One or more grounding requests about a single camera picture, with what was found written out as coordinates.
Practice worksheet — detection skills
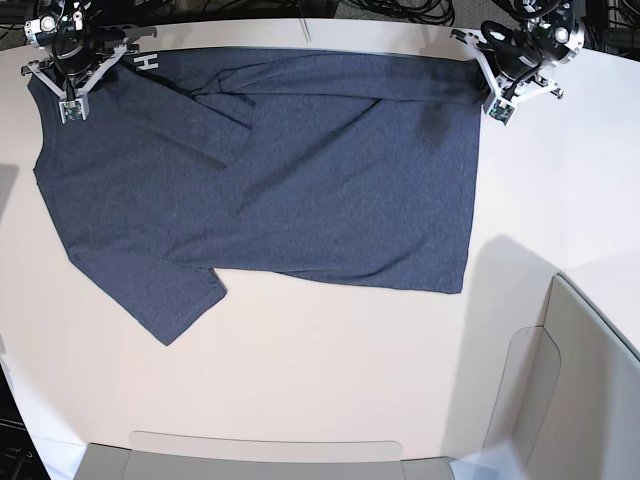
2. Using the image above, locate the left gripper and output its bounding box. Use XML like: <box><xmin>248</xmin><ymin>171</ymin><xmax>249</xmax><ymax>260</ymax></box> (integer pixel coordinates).
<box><xmin>450</xmin><ymin>28</ymin><xmax>564</xmax><ymax>106</ymax></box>

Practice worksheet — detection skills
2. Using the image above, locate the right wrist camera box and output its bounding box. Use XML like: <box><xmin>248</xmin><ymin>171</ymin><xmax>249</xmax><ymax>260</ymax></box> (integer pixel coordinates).
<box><xmin>59</xmin><ymin>97</ymin><xmax>90</xmax><ymax>124</ymax></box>

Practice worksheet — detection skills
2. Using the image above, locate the grey bin right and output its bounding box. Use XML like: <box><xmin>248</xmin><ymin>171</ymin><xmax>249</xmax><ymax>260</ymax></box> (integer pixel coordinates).
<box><xmin>479</xmin><ymin>275</ymin><xmax>639</xmax><ymax>479</ymax></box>

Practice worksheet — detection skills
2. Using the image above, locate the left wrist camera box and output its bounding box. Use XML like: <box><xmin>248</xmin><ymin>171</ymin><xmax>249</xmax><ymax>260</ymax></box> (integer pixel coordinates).
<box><xmin>483</xmin><ymin>97</ymin><xmax>516</xmax><ymax>125</ymax></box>

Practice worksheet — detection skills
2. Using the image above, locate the dark blue t-shirt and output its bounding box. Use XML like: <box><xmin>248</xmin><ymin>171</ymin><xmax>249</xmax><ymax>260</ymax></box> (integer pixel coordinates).
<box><xmin>28</xmin><ymin>48</ymin><xmax>481</xmax><ymax>344</ymax></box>

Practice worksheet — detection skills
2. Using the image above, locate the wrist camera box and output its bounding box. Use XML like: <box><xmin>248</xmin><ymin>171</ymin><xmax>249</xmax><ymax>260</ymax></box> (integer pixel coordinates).
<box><xmin>59</xmin><ymin>97</ymin><xmax>90</xmax><ymax>124</ymax></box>
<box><xmin>483</xmin><ymin>97</ymin><xmax>516</xmax><ymax>125</ymax></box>

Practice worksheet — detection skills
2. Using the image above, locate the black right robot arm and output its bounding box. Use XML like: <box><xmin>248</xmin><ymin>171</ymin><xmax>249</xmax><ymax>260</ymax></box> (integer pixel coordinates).
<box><xmin>21</xmin><ymin>1</ymin><xmax>139</xmax><ymax>103</ymax></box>

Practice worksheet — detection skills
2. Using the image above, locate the grey bin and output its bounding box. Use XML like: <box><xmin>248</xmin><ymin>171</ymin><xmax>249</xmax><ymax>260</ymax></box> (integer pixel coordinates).
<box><xmin>479</xmin><ymin>275</ymin><xmax>639</xmax><ymax>479</ymax></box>
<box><xmin>75</xmin><ymin>431</ymin><xmax>454</xmax><ymax>479</ymax></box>

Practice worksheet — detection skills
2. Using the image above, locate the grey bin bottom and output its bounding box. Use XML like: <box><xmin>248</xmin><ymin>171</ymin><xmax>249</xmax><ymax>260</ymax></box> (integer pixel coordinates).
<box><xmin>75</xmin><ymin>431</ymin><xmax>454</xmax><ymax>479</ymax></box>

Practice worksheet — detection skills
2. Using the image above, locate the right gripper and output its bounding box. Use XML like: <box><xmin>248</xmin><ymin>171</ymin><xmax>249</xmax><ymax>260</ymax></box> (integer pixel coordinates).
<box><xmin>20</xmin><ymin>42</ymin><xmax>140</xmax><ymax>102</ymax></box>

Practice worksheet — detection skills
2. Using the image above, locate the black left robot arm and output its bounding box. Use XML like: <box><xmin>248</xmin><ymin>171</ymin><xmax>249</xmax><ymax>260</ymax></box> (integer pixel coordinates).
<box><xmin>450</xmin><ymin>1</ymin><xmax>585</xmax><ymax>122</ymax></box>

